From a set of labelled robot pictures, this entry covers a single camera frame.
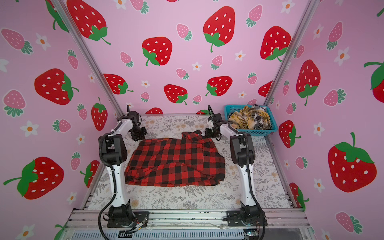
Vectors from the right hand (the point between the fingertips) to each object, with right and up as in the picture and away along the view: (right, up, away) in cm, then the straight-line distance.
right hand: (206, 134), depth 108 cm
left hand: (-44, -1, -2) cm, 44 cm away
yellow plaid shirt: (+25, +11, -4) cm, 28 cm away
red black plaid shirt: (-10, -16, -13) cm, 23 cm away
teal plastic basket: (+37, +5, -7) cm, 38 cm away
